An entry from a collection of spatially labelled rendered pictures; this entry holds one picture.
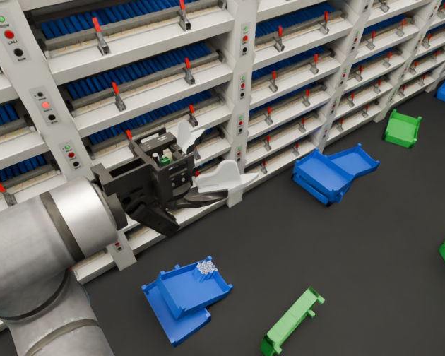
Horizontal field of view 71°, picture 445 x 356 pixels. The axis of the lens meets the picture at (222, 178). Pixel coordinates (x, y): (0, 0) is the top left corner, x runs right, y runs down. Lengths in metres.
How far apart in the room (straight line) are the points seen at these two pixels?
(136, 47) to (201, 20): 0.25
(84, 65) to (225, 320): 1.21
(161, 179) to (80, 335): 0.20
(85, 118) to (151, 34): 0.33
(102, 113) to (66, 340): 0.80
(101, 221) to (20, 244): 0.08
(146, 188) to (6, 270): 0.17
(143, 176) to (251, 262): 1.37
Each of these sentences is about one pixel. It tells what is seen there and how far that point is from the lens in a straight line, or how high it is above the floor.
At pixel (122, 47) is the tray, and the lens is 1.03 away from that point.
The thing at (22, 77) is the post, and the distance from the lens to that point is 0.97.
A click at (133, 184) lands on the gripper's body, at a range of 0.39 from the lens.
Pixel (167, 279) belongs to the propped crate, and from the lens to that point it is 1.56.
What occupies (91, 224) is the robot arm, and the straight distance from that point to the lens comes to 0.37.
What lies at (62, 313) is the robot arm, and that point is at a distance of 0.45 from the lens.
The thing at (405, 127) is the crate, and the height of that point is 0.00.
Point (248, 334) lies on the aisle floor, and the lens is 1.59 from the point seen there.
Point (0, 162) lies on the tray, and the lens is 1.10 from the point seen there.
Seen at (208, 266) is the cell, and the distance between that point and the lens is 1.61.
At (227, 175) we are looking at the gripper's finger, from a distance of 0.42.
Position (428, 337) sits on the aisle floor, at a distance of 1.84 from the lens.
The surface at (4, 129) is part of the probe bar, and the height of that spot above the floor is 0.94.
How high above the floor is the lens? 1.54
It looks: 49 degrees down
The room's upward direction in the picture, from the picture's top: straight up
